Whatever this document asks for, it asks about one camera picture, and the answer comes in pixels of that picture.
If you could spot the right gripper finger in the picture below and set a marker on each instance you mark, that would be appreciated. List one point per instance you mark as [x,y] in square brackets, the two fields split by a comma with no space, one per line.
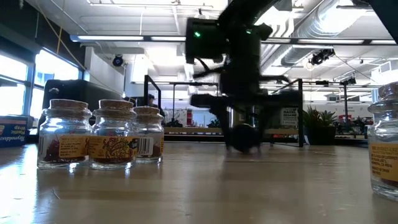
[264,124]
[227,127]

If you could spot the white-lid glass seasoning jar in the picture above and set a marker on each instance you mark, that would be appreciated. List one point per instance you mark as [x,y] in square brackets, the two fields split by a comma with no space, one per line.
[289,116]

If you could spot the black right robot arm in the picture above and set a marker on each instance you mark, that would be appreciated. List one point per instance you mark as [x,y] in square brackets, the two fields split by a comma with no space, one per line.
[242,46]

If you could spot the small potted succulent plant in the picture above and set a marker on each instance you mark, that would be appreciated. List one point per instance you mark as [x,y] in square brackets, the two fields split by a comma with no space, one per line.
[320,130]

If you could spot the small cork-stoppered glass jar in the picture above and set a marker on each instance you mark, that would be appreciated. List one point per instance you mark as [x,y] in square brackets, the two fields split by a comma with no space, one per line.
[150,137]
[385,143]
[113,137]
[63,137]

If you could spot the person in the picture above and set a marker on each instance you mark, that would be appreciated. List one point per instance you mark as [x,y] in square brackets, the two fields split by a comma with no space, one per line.
[151,101]

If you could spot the black ceiling track light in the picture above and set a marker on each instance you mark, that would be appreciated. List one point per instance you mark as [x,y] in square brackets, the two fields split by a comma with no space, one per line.
[321,56]

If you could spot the black two-slot toaster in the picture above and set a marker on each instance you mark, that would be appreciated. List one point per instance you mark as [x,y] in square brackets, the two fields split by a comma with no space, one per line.
[71,90]

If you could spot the blue plastic wrap box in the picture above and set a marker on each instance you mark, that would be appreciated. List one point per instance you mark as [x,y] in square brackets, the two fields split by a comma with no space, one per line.
[12,130]

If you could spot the silver ventilation duct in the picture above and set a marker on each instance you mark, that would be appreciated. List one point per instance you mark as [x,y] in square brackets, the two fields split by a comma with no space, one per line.
[311,31]

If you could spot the black dome camera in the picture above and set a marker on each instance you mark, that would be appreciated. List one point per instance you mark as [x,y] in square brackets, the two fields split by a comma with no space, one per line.
[118,61]

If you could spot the black overhead light rail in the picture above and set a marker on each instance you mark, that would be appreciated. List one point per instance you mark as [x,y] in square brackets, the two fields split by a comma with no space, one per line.
[124,38]

